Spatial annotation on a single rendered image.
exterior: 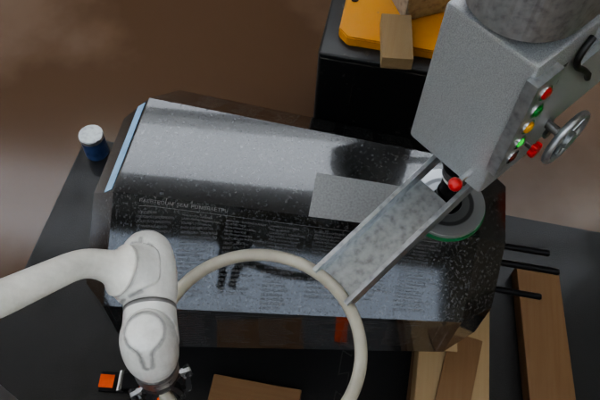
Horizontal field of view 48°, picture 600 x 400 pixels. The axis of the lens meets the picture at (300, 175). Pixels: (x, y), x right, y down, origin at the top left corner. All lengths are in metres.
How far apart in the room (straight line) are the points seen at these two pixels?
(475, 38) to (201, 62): 2.14
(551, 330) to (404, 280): 0.91
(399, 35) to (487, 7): 1.07
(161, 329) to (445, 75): 0.74
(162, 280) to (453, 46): 0.72
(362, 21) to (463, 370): 1.21
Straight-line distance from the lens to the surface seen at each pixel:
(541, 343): 2.63
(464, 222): 1.85
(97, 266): 1.30
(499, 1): 1.20
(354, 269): 1.66
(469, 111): 1.43
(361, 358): 1.57
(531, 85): 1.27
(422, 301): 1.91
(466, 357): 2.39
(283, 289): 1.89
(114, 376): 2.55
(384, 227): 1.69
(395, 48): 2.22
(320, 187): 1.87
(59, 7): 3.69
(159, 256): 1.35
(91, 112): 3.18
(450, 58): 1.38
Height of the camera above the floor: 2.41
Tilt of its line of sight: 57 degrees down
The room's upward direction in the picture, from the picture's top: 3 degrees clockwise
